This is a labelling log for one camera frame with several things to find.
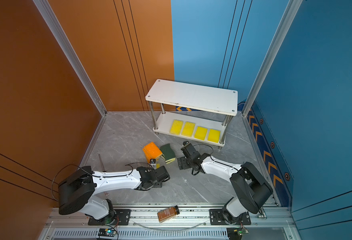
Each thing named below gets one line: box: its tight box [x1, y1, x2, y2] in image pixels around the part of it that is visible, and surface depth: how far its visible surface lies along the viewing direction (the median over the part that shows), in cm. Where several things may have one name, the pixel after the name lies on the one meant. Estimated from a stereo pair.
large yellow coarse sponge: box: [181, 121, 196, 138], surface depth 104 cm
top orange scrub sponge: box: [142, 141, 163, 163], surface depth 93 cm
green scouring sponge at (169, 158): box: [164, 154, 176, 165], surface depth 93 cm
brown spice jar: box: [157, 205, 180, 223], surface depth 73 cm
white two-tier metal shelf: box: [145, 79, 238, 150], surface depth 99 cm
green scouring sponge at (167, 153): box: [160, 143, 176, 165], surface depth 93 cm
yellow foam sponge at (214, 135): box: [207, 128, 221, 143], surface depth 99 cm
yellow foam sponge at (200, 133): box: [194, 126, 208, 141], surface depth 100 cm
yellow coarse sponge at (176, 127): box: [169, 119, 184, 136], surface depth 104 cm
